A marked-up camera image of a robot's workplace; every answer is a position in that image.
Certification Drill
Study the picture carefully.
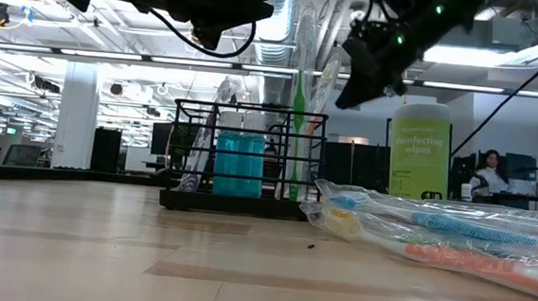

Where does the person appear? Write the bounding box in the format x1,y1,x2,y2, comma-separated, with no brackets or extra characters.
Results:
466,148,518,200

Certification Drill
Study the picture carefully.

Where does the teal mouthwash bottle white cap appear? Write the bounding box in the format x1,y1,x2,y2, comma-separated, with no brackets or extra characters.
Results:
236,112,270,201
211,110,245,199

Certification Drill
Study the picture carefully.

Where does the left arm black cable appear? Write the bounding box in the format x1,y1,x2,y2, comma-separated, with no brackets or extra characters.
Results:
145,8,259,62

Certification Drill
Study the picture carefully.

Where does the black background desk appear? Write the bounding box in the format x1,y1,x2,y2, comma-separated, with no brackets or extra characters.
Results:
476,190,538,209

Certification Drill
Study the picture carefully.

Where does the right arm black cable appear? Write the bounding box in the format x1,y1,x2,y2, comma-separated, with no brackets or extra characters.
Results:
447,11,538,166

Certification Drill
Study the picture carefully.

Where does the blue toothbrush in clear wrapper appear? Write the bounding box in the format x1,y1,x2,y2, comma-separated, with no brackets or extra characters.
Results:
312,177,538,256

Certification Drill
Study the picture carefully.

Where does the black partition panel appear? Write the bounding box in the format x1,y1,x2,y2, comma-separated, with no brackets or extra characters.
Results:
319,140,393,189

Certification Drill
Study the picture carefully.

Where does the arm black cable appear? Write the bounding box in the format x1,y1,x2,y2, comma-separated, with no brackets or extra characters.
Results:
145,8,259,62
447,11,538,166

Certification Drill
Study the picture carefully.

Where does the black monitor on arm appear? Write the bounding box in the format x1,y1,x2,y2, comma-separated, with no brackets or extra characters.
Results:
503,152,538,183

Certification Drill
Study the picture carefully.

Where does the black cabinet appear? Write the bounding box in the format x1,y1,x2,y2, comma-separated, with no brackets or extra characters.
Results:
89,127,124,174

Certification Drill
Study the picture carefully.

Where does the white toothbrush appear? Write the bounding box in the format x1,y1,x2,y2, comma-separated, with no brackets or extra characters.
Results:
176,72,245,198

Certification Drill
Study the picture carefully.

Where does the dark background monitor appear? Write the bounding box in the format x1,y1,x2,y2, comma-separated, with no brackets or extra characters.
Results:
149,120,206,159

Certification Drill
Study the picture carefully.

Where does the black wire caddy rack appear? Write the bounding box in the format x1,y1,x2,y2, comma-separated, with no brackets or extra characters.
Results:
156,97,332,223

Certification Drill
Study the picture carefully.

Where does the silver ceiling duct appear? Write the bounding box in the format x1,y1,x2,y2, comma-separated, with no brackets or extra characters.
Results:
239,0,301,109

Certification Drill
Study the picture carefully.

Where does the white pillar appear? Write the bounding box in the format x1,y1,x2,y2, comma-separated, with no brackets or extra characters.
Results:
50,59,103,172

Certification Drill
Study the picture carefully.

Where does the grey mesh chair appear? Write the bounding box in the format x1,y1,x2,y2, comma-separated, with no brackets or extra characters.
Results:
1,142,43,168

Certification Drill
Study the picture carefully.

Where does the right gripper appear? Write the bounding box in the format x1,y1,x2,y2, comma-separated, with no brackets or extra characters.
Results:
333,0,435,116

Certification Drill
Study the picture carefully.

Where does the orange toothbrush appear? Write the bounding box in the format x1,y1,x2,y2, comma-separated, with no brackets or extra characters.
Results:
293,199,538,301
298,52,344,204

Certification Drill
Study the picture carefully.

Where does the black aluminium table frame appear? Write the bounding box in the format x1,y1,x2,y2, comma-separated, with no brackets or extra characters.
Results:
0,163,164,194

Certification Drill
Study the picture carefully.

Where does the small white jar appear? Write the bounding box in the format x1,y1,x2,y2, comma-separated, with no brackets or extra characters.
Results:
459,182,475,204

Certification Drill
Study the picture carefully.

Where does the green disinfecting wipes canister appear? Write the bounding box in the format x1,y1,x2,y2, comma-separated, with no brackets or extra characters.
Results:
386,99,456,203

